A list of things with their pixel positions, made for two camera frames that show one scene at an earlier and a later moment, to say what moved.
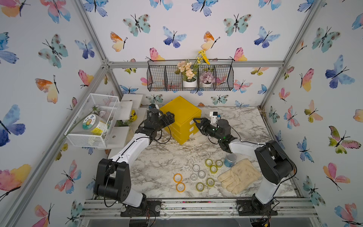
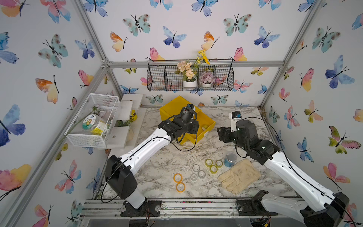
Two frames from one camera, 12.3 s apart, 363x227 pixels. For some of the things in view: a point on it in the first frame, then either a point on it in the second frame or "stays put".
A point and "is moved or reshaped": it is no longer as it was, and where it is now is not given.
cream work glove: x=241 y=175 stays put
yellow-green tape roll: x=213 y=169 stays put
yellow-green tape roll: x=207 y=165 stays put
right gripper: x=206 y=123 -> x=225 y=133
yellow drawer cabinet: x=184 y=127 is moved or reshaped
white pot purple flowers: x=206 y=78 stays put
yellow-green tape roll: x=219 y=166 stays put
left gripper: x=171 y=119 -> x=194 y=126
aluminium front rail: x=226 y=208 stays put
